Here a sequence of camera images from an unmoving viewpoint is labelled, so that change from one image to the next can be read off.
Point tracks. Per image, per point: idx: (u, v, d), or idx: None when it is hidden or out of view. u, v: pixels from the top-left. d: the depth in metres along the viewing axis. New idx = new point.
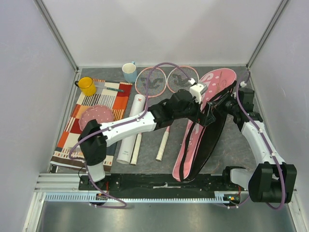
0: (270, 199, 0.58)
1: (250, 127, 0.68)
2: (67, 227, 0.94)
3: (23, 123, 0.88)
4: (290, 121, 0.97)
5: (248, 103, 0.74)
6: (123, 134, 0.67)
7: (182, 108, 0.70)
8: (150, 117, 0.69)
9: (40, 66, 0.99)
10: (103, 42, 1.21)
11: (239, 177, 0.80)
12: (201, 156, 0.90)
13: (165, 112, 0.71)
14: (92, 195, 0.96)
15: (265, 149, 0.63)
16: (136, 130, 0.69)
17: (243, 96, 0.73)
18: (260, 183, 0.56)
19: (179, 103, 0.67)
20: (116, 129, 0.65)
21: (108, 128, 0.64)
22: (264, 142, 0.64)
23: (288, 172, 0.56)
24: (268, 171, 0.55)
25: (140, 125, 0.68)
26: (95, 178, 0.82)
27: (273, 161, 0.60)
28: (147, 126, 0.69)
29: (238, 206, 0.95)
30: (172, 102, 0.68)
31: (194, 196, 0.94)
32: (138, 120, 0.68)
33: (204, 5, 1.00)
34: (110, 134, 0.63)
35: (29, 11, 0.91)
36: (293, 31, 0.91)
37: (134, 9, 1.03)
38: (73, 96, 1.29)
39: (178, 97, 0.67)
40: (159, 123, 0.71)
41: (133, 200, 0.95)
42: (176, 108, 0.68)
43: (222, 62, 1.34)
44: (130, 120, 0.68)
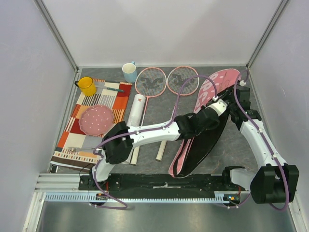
0: (273, 200, 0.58)
1: (249, 127, 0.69)
2: (67, 227, 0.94)
3: (23, 124, 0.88)
4: (290, 121, 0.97)
5: (245, 101, 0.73)
6: (147, 139, 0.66)
7: (208, 125, 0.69)
8: (175, 128, 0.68)
9: (40, 66, 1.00)
10: (103, 42, 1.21)
11: (239, 177, 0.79)
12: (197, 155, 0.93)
13: (190, 126, 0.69)
14: (92, 195, 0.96)
15: (266, 150, 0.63)
16: (160, 137, 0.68)
17: (240, 94, 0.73)
18: (263, 186, 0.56)
19: (207, 120, 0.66)
20: (143, 134, 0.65)
21: (135, 131, 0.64)
22: (264, 142, 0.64)
23: (290, 173, 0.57)
24: (271, 173, 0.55)
25: (165, 134, 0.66)
26: (98, 179, 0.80)
27: (275, 162, 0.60)
28: (172, 136, 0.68)
29: (238, 206, 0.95)
30: (200, 117, 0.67)
31: (194, 196, 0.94)
32: (163, 128, 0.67)
33: (204, 5, 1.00)
34: (136, 138, 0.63)
35: (28, 10, 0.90)
36: (293, 31, 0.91)
37: (134, 8, 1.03)
38: (73, 96, 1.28)
39: (207, 114, 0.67)
40: (182, 135, 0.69)
41: (133, 200, 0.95)
42: (202, 123, 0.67)
43: (222, 62, 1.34)
44: (157, 126, 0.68)
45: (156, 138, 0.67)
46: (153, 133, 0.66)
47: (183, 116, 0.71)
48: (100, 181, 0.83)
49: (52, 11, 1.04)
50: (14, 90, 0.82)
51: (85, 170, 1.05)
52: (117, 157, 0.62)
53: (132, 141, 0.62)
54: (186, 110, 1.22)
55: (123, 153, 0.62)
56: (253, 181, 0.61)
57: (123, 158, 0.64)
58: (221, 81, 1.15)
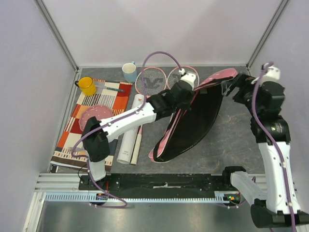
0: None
1: (273, 155, 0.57)
2: (67, 227, 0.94)
3: (23, 124, 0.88)
4: (290, 121, 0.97)
5: (275, 108, 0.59)
6: (124, 128, 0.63)
7: (184, 100, 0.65)
8: (149, 108, 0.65)
9: (40, 66, 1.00)
10: (103, 42, 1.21)
11: (239, 182, 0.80)
12: (184, 145, 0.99)
13: (166, 102, 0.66)
14: (92, 195, 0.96)
15: (283, 192, 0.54)
16: (137, 123, 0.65)
17: (270, 102, 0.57)
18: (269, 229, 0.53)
19: (180, 93, 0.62)
20: (116, 123, 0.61)
21: (107, 123, 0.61)
22: (284, 181, 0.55)
23: (301, 220, 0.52)
24: (280, 221, 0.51)
25: (140, 118, 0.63)
26: (96, 178, 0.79)
27: (288, 210, 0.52)
28: (148, 118, 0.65)
29: (238, 206, 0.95)
30: (174, 91, 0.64)
31: (194, 196, 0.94)
32: (137, 112, 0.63)
33: (204, 5, 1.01)
34: (110, 129, 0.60)
35: (28, 10, 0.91)
36: (294, 31, 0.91)
37: (134, 8, 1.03)
38: (73, 96, 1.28)
39: (180, 86, 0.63)
40: (160, 113, 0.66)
41: (133, 200, 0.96)
42: (176, 98, 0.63)
43: (222, 62, 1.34)
44: (130, 112, 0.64)
45: (133, 125, 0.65)
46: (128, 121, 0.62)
47: (159, 95, 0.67)
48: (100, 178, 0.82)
49: (52, 11, 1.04)
50: (14, 90, 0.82)
51: (83, 170, 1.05)
52: (96, 152, 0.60)
53: (106, 134, 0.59)
54: None
55: (103, 148, 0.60)
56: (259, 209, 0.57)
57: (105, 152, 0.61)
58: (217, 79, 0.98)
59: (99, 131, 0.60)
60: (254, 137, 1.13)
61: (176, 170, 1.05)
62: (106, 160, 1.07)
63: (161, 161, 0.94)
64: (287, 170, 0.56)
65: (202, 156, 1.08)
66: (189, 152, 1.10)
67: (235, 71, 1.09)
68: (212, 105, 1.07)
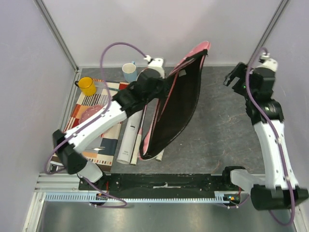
0: None
1: (267, 133, 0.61)
2: (67, 227, 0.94)
3: (23, 124, 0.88)
4: (290, 121, 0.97)
5: (267, 91, 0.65)
6: (92, 135, 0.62)
7: (152, 89, 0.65)
8: (116, 107, 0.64)
9: (40, 66, 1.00)
10: (103, 42, 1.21)
11: (239, 177, 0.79)
12: (169, 134, 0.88)
13: (134, 95, 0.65)
14: (92, 195, 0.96)
15: (281, 167, 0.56)
16: (106, 126, 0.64)
17: (262, 83, 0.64)
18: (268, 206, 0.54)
19: (147, 82, 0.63)
20: (82, 132, 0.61)
21: (73, 135, 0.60)
22: (280, 157, 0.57)
23: (299, 195, 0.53)
24: (279, 195, 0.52)
25: (107, 120, 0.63)
26: (93, 179, 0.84)
27: (287, 184, 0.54)
28: (117, 118, 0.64)
29: (238, 206, 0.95)
30: (140, 82, 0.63)
31: (194, 196, 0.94)
32: (103, 115, 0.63)
33: (203, 5, 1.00)
34: (77, 139, 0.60)
35: (28, 10, 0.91)
36: (294, 31, 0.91)
37: (134, 8, 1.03)
38: (73, 96, 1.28)
39: (147, 76, 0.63)
40: (130, 108, 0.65)
41: (133, 200, 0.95)
42: (145, 88, 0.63)
43: (222, 62, 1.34)
44: (95, 117, 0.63)
45: (102, 129, 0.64)
46: (94, 127, 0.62)
47: (127, 89, 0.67)
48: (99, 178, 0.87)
49: (52, 11, 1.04)
50: (14, 90, 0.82)
51: None
52: (70, 166, 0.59)
53: (73, 146, 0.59)
54: None
55: (76, 160, 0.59)
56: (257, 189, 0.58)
57: (80, 163, 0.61)
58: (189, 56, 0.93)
59: (66, 144, 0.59)
60: (254, 137, 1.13)
61: (176, 170, 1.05)
62: (106, 160, 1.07)
63: (149, 158, 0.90)
64: (283, 145, 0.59)
65: (202, 156, 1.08)
66: (189, 152, 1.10)
67: (208, 43, 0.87)
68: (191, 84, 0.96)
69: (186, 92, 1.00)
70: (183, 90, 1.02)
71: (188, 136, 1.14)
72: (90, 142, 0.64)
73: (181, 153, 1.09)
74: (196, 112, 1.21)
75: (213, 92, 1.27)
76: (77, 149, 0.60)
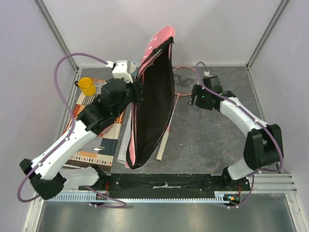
0: (267, 162, 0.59)
1: (227, 103, 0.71)
2: (67, 227, 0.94)
3: (23, 124, 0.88)
4: (290, 122, 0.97)
5: (217, 85, 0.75)
6: (60, 161, 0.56)
7: (120, 100, 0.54)
8: (80, 128, 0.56)
9: (40, 66, 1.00)
10: (103, 42, 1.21)
11: (236, 169, 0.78)
12: (155, 136, 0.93)
13: (101, 111, 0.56)
14: (92, 195, 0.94)
15: (248, 118, 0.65)
16: (76, 147, 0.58)
17: (210, 82, 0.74)
18: (255, 150, 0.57)
19: (112, 95, 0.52)
20: (48, 160, 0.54)
21: (38, 164, 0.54)
22: (244, 113, 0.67)
23: (275, 130, 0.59)
24: (258, 136, 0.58)
25: (73, 143, 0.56)
26: (91, 183, 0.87)
27: (259, 125, 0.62)
28: (85, 138, 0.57)
29: (238, 206, 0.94)
30: (104, 96, 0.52)
31: (194, 196, 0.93)
32: (68, 139, 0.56)
33: (204, 5, 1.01)
34: (44, 169, 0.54)
35: (28, 10, 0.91)
36: (293, 31, 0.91)
37: (134, 8, 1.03)
38: (73, 96, 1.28)
39: (109, 89, 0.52)
40: (98, 126, 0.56)
41: (132, 200, 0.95)
42: (111, 102, 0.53)
43: (222, 62, 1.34)
44: (61, 141, 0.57)
45: (71, 152, 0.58)
46: (60, 153, 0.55)
47: (92, 103, 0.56)
48: (95, 182, 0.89)
49: (52, 12, 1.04)
50: (14, 90, 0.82)
51: None
52: (43, 194, 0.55)
53: (40, 176, 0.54)
54: (186, 110, 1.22)
55: (48, 188, 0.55)
56: (245, 152, 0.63)
57: (54, 188, 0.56)
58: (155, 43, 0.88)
59: (33, 174, 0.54)
60: None
61: (176, 170, 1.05)
62: (106, 160, 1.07)
63: (139, 166, 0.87)
64: (242, 106, 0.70)
65: (202, 156, 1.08)
66: (189, 152, 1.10)
67: (173, 28, 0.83)
68: (164, 78, 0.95)
69: (158, 84, 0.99)
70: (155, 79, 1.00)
71: (188, 136, 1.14)
72: (61, 166, 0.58)
73: (181, 153, 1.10)
74: (196, 112, 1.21)
75: None
76: (46, 178, 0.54)
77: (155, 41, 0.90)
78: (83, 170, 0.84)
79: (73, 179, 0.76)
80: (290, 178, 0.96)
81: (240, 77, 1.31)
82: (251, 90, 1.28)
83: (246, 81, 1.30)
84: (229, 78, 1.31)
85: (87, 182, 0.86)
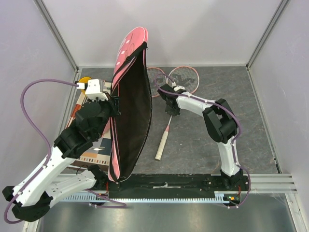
0: (228, 131, 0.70)
1: (182, 98, 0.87)
2: (67, 227, 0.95)
3: (23, 123, 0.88)
4: (289, 122, 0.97)
5: (170, 89, 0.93)
6: (40, 188, 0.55)
7: (95, 124, 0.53)
8: (57, 156, 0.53)
9: (40, 66, 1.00)
10: (103, 42, 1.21)
11: (224, 161, 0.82)
12: (136, 145, 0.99)
13: (77, 136, 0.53)
14: (92, 195, 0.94)
15: (199, 102, 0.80)
16: (56, 173, 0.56)
17: (164, 87, 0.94)
18: (212, 122, 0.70)
19: (85, 121, 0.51)
20: (27, 189, 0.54)
21: (18, 193, 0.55)
22: (196, 99, 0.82)
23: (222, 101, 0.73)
24: (208, 110, 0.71)
25: (50, 171, 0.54)
26: (88, 187, 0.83)
27: (209, 104, 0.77)
28: (62, 165, 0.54)
29: (238, 206, 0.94)
30: (78, 123, 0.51)
31: (194, 196, 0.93)
32: (44, 167, 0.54)
33: (203, 6, 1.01)
34: (23, 197, 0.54)
35: (28, 10, 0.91)
36: (293, 31, 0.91)
37: (134, 8, 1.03)
38: (73, 96, 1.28)
39: (83, 115, 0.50)
40: (75, 150, 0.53)
41: (132, 200, 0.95)
42: (86, 127, 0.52)
43: (222, 62, 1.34)
44: (38, 169, 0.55)
45: (51, 178, 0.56)
46: (39, 181, 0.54)
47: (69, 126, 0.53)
48: (92, 184, 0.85)
49: (52, 12, 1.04)
50: (14, 90, 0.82)
51: (81, 169, 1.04)
52: (28, 218, 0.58)
53: (21, 204, 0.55)
54: (186, 110, 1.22)
55: (29, 214, 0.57)
56: (208, 131, 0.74)
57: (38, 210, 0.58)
58: (127, 47, 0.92)
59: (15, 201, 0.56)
60: (254, 137, 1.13)
61: (176, 170, 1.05)
62: (106, 160, 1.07)
63: (124, 179, 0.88)
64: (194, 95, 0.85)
65: (202, 156, 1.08)
66: (189, 152, 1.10)
67: (146, 32, 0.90)
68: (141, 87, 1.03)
69: (134, 92, 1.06)
70: (132, 89, 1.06)
71: (189, 136, 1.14)
72: (44, 191, 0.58)
73: (181, 152, 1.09)
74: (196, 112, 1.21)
75: (213, 92, 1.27)
76: (29, 204, 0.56)
77: (128, 44, 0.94)
78: (77, 178, 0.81)
79: (62, 193, 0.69)
80: (290, 178, 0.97)
81: (240, 77, 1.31)
82: (251, 90, 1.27)
83: (246, 81, 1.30)
84: (229, 78, 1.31)
85: (82, 188, 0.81)
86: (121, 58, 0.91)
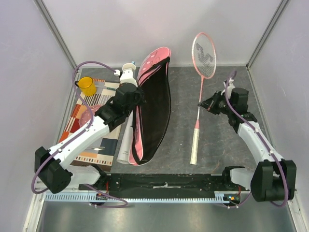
0: (273, 197, 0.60)
1: (246, 127, 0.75)
2: (67, 227, 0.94)
3: (23, 123, 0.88)
4: (290, 121, 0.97)
5: (243, 104, 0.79)
6: (77, 149, 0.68)
7: (129, 101, 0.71)
8: (99, 122, 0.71)
9: (40, 66, 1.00)
10: (103, 42, 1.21)
11: (240, 177, 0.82)
12: (156, 138, 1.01)
13: (115, 111, 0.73)
14: (92, 195, 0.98)
15: (263, 148, 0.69)
16: (90, 139, 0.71)
17: (238, 98, 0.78)
18: (264, 182, 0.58)
19: (124, 96, 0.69)
20: (67, 147, 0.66)
21: (58, 151, 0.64)
22: (260, 140, 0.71)
23: (287, 169, 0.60)
24: (269, 168, 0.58)
25: (91, 133, 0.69)
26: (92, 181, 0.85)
27: (272, 158, 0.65)
28: (99, 133, 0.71)
29: (238, 206, 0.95)
30: (119, 98, 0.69)
31: (194, 196, 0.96)
32: (87, 129, 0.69)
33: (203, 5, 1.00)
34: (63, 154, 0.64)
35: (28, 10, 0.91)
36: (294, 31, 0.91)
37: (134, 8, 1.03)
38: (73, 96, 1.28)
39: (123, 91, 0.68)
40: (112, 122, 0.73)
41: (133, 200, 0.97)
42: (124, 102, 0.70)
43: (222, 63, 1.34)
44: (78, 133, 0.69)
45: (86, 143, 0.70)
46: (79, 142, 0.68)
47: (107, 105, 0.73)
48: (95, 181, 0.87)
49: (52, 11, 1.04)
50: (14, 89, 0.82)
51: None
52: (56, 182, 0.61)
53: (59, 161, 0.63)
54: (186, 110, 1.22)
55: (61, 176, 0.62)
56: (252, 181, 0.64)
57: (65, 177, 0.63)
58: (152, 59, 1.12)
59: (51, 160, 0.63)
60: None
61: (176, 170, 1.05)
62: (106, 160, 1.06)
63: (146, 162, 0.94)
64: (260, 133, 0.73)
65: (202, 156, 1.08)
66: (189, 152, 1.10)
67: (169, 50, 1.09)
68: (161, 91, 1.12)
69: (154, 94, 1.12)
70: (153, 92, 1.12)
71: (189, 136, 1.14)
72: (74, 156, 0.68)
73: (181, 153, 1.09)
74: (196, 112, 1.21)
75: (213, 92, 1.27)
76: (63, 163, 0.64)
77: (153, 57, 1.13)
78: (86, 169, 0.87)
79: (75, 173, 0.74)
80: None
81: (240, 77, 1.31)
82: (251, 90, 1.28)
83: (246, 81, 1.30)
84: (229, 78, 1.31)
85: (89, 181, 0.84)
86: (147, 66, 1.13)
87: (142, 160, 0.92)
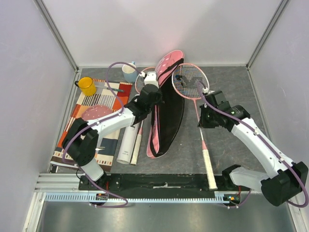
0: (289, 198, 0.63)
1: (244, 130, 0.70)
2: (67, 227, 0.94)
3: (23, 123, 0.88)
4: (289, 122, 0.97)
5: (223, 102, 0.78)
6: (109, 128, 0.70)
7: (152, 101, 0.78)
8: (129, 112, 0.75)
9: (40, 66, 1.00)
10: (103, 42, 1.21)
11: (243, 180, 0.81)
12: (170, 133, 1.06)
13: (139, 108, 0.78)
14: (92, 195, 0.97)
15: (272, 155, 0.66)
16: (118, 125, 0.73)
17: (215, 98, 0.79)
18: (281, 193, 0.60)
19: (149, 96, 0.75)
20: (103, 123, 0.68)
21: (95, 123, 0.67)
22: (265, 145, 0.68)
23: (301, 173, 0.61)
24: (285, 180, 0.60)
25: (123, 119, 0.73)
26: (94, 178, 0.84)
27: (284, 165, 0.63)
28: (128, 120, 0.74)
29: (238, 206, 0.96)
30: (144, 97, 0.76)
31: (195, 196, 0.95)
32: (119, 114, 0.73)
33: (203, 6, 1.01)
34: (99, 128, 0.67)
35: (28, 10, 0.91)
36: (293, 31, 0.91)
37: (134, 9, 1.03)
38: (73, 96, 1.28)
39: (147, 91, 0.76)
40: (137, 117, 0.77)
41: (133, 200, 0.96)
42: (147, 100, 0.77)
43: (222, 63, 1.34)
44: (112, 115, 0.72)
45: (117, 126, 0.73)
46: (112, 123, 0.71)
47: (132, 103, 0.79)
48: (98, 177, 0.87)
49: (52, 12, 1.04)
50: (13, 90, 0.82)
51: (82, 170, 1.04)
52: (88, 153, 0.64)
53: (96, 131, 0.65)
54: (186, 110, 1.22)
55: (91, 148, 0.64)
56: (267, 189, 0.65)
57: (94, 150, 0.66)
58: (168, 62, 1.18)
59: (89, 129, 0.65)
60: None
61: (176, 170, 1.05)
62: (106, 160, 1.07)
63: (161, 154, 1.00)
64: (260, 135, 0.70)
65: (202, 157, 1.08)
66: (189, 152, 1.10)
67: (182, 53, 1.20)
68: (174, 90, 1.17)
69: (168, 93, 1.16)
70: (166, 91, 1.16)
71: (189, 136, 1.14)
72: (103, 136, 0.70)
73: (181, 153, 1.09)
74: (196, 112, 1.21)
75: None
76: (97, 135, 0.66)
77: (167, 60, 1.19)
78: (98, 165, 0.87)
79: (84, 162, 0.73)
80: None
81: (240, 78, 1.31)
82: (251, 90, 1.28)
83: (246, 81, 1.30)
84: (229, 78, 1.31)
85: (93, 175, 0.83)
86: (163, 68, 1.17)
87: (159, 152, 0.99)
